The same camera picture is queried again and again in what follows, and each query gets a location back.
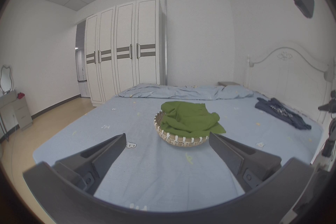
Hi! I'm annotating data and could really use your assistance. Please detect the white framed table mirror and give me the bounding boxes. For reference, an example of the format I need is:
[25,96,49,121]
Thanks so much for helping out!
[0,65,13,95]

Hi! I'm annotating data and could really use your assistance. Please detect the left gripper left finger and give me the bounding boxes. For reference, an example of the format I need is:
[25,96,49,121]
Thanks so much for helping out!
[54,133,127,195]

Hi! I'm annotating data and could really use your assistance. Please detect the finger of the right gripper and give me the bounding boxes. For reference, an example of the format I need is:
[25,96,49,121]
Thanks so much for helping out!
[318,103,336,113]

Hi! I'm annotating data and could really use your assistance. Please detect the white wardrobe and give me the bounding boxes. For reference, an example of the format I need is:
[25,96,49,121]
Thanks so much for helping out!
[85,0,167,107]

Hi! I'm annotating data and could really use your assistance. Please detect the grey dressing table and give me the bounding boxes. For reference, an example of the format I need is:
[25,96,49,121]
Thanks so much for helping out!
[0,90,19,142]

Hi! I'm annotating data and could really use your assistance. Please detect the bed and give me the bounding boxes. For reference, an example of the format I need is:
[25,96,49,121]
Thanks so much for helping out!
[33,43,332,213]

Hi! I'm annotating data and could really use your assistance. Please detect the green shorts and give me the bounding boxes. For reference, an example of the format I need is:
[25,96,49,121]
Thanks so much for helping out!
[160,101,227,138]

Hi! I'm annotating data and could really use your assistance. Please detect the pale blue quilt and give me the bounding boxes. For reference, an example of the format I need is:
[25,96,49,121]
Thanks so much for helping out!
[115,83,254,100]

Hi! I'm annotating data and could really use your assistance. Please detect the dark blue printed T-shirt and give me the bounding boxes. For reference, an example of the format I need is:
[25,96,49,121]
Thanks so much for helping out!
[255,97,312,130]

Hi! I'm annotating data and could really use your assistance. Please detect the grey chest of drawers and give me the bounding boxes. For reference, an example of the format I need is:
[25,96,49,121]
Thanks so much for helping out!
[13,97,33,131]

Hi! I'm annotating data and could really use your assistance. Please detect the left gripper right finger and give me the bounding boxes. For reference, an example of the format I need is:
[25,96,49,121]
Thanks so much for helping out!
[209,132,282,194]

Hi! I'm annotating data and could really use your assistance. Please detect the round woven basket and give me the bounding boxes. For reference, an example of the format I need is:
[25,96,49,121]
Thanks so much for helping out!
[153,111,210,148]

